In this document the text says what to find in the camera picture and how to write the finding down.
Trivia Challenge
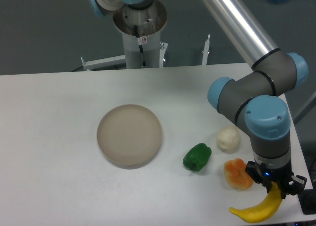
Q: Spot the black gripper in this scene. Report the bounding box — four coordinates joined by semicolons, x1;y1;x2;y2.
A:
245;158;307;199

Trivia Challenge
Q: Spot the yellow banana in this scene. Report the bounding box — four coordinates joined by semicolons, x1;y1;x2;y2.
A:
229;182;282;223

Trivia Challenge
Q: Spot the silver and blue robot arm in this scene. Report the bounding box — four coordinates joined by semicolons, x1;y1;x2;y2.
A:
90;0;308;198

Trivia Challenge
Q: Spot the black device at table edge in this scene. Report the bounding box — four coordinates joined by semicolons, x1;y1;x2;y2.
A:
297;159;316;215

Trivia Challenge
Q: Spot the white garlic bulb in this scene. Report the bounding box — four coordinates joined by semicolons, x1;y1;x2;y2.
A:
216;126;240;153

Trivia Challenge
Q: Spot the green bell pepper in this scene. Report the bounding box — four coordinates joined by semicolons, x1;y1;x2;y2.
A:
182;143;212;172

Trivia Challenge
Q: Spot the beige round plate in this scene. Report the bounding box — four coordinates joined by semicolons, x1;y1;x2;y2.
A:
97;104;162;168

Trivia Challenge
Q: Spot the white metal frame post right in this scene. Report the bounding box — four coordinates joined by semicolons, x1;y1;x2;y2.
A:
201;34;211;66

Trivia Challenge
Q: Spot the black cable on pedestal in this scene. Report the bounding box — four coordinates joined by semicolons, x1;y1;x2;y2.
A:
133;25;147;68

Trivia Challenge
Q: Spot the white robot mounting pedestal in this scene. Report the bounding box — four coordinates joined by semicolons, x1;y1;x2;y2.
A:
113;0;167;69

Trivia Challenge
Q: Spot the white metal frame bracket left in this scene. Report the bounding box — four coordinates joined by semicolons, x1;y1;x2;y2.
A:
80;55;125;71

